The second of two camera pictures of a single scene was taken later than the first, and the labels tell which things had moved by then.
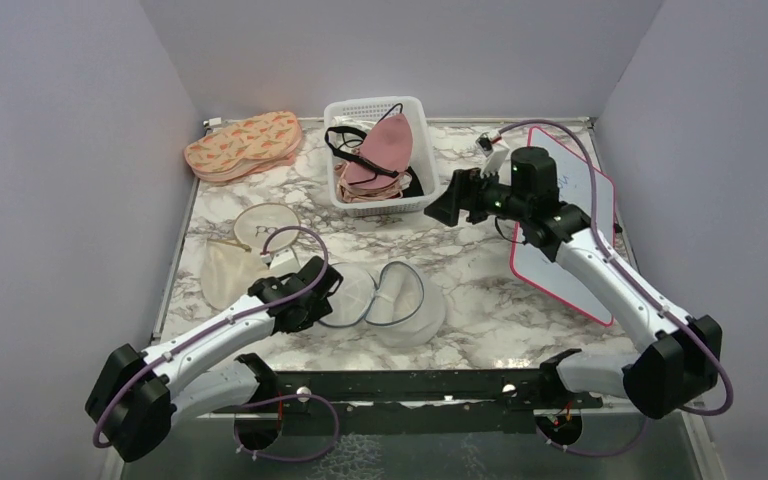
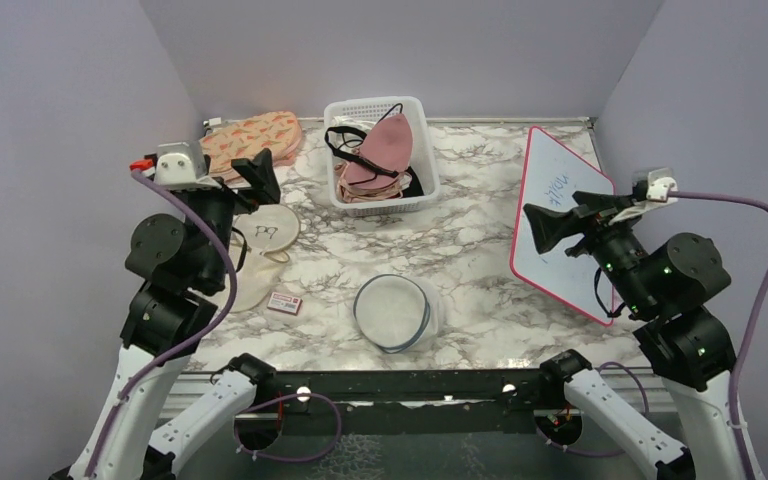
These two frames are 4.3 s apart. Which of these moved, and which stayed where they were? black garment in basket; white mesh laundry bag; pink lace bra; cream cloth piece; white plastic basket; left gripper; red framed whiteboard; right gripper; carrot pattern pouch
Moved: white mesh laundry bag; left gripper; right gripper
Stayed: black garment in basket; white plastic basket; cream cloth piece; carrot pattern pouch; pink lace bra; red framed whiteboard
